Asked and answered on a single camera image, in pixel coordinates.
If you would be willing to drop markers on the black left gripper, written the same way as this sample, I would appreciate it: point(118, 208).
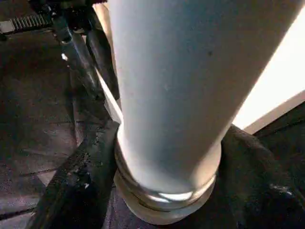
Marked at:
point(43, 14)

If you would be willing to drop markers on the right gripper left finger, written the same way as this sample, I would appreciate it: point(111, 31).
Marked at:
point(74, 186)

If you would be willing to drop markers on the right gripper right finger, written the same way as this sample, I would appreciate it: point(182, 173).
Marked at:
point(257, 186)

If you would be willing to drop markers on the white plastic table leg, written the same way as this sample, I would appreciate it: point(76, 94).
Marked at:
point(171, 95)

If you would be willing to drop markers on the white plastic table top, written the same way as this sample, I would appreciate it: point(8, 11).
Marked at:
point(274, 83)

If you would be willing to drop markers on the black mat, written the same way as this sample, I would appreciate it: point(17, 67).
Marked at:
point(31, 107)

